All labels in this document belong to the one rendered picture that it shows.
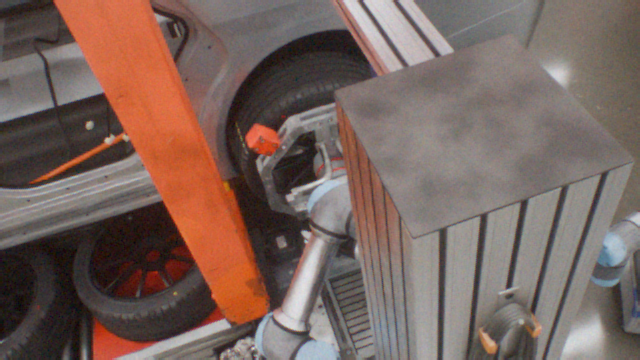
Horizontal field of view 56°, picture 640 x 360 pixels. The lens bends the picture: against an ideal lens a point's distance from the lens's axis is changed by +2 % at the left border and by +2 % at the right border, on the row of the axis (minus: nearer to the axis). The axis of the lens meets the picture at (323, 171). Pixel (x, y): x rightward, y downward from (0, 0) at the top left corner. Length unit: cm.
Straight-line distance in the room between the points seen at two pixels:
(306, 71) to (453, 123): 150
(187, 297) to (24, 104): 123
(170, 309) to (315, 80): 108
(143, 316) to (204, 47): 110
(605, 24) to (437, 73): 369
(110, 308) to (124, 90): 131
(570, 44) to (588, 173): 357
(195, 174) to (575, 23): 324
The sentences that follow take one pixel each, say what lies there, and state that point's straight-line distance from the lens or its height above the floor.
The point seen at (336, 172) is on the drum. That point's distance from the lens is 215.
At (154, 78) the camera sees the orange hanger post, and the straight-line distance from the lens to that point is 145.
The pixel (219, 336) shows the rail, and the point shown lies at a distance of 254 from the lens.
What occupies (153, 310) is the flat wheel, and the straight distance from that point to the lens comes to 251.
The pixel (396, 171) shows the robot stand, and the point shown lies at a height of 203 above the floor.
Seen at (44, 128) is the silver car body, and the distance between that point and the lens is 300.
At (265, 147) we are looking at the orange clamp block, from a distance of 207.
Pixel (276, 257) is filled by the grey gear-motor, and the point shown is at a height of 41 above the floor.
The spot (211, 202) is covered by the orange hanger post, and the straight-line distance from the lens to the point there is 176.
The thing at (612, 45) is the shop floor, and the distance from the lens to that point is 426.
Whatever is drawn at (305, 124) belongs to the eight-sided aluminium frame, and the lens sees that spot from 205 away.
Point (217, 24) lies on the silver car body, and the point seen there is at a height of 145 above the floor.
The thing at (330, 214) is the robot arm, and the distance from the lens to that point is 155.
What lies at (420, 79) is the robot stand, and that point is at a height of 203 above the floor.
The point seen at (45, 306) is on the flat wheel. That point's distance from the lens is 274.
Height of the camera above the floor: 252
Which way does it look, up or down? 48 degrees down
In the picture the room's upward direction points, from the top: 11 degrees counter-clockwise
